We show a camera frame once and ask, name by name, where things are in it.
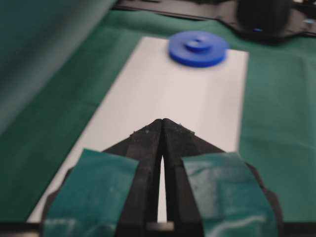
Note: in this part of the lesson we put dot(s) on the green side panel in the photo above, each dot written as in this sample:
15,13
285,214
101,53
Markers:
36,38

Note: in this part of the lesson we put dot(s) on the large blue gear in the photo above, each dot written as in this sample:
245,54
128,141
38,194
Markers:
197,49

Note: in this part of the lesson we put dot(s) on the white rectangular board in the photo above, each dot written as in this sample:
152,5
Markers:
207,101

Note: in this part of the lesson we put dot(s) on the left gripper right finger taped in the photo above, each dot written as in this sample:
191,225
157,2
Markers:
211,193

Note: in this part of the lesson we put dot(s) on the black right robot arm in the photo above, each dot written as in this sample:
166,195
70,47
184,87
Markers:
270,16

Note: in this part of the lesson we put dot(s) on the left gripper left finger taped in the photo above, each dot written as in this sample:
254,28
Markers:
113,193

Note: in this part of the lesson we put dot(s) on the green table cloth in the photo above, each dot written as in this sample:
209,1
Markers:
278,133

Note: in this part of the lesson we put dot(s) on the black aluminium rail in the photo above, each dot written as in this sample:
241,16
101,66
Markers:
302,20

